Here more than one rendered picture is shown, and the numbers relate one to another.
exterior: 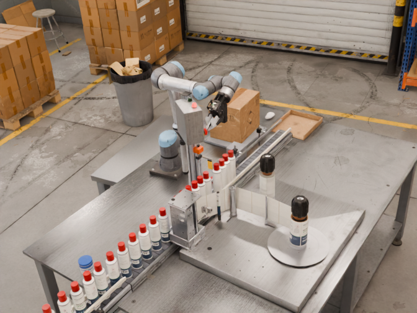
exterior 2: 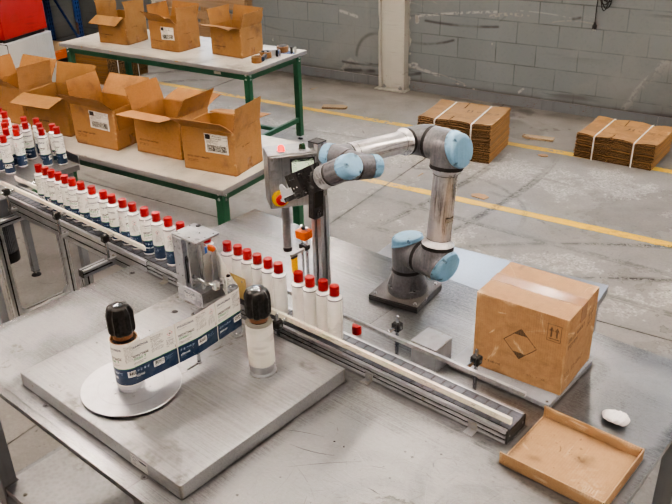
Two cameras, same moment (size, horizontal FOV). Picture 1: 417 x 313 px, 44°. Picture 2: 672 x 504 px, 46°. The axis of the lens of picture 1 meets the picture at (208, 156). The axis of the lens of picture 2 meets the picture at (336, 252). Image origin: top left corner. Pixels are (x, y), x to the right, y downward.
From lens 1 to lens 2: 3.62 m
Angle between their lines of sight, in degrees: 79
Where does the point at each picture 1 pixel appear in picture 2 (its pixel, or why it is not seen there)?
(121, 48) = not seen: outside the picture
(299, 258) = (101, 381)
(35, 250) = (251, 215)
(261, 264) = not seen: hidden behind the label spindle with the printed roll
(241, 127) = (479, 331)
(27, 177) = (620, 290)
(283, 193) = (274, 389)
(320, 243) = (119, 407)
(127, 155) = not seen: hidden behind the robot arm
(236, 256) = (145, 331)
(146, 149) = (472, 272)
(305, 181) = (326, 439)
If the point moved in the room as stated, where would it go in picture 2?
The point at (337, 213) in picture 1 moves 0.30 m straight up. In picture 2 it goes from (185, 445) to (172, 356)
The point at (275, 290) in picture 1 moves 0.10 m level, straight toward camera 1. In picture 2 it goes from (60, 357) to (33, 354)
